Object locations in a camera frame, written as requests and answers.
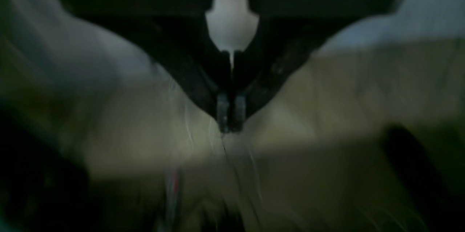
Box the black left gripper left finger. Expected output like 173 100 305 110
59 0 231 133

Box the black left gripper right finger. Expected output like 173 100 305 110
231 0 401 132

